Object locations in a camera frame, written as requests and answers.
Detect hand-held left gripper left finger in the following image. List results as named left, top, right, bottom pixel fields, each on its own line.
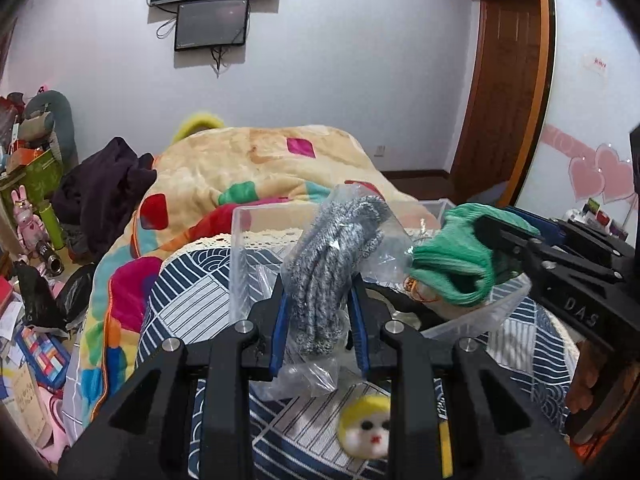
left=59, top=277, right=289, bottom=480

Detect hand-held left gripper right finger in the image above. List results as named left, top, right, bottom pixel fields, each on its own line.
left=348, top=280, right=587, bottom=480

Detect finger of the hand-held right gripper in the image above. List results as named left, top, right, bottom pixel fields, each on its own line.
left=474, top=216, right=623, bottom=283
left=504, top=206, right=632, bottom=257

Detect green knitted cloth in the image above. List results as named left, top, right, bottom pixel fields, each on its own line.
left=406, top=203, right=544, bottom=307

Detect clear plastic storage box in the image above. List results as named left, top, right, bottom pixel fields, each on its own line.
left=230, top=198, right=532, bottom=342

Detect person's right hand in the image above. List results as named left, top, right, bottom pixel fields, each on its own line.
left=569, top=339, right=607, bottom=417

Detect white lace cloth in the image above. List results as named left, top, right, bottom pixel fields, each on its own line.
left=187, top=226, right=313, bottom=257

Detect yellow-haired doll face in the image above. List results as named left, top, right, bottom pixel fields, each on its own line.
left=337, top=393, right=391, bottom=459

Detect brown wooden door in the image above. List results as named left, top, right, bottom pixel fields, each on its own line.
left=429, top=0, right=557, bottom=211

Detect colourful patchwork blanket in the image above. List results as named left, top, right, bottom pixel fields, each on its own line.
left=64, top=124, right=442, bottom=433

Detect yellow plush toy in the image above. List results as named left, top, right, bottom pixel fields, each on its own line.
left=172, top=111, right=227, bottom=144

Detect dark purple clothing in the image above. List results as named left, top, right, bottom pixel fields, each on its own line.
left=51, top=136, right=159, bottom=257

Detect black plastic bag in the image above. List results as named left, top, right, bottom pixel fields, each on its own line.
left=12, top=260, right=97, bottom=332

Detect colourful checkered bag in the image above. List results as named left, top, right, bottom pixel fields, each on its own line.
left=14, top=326, right=72, bottom=392

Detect black cylindrical lens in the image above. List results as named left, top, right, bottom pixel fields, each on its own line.
left=34, top=241, right=64, bottom=277

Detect green bottle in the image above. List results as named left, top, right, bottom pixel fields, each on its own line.
left=38, top=199, right=66, bottom=251

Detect brown cardboard sheet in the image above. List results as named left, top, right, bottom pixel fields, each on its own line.
left=9, top=364, right=54, bottom=449

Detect pink rabbit toy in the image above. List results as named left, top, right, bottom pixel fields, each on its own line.
left=11, top=185, right=44, bottom=257

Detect green cardboard box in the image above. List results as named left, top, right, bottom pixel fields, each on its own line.
left=0, top=147, right=64, bottom=222

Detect pink heart wall stickers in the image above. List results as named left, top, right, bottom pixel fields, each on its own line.
left=569, top=143, right=637, bottom=206

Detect black cable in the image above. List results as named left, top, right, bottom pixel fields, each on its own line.
left=209, top=45, right=229, bottom=79
left=155, top=9, right=179, bottom=40

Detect small black wall monitor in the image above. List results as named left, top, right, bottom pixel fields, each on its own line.
left=173, top=0, right=250, bottom=52

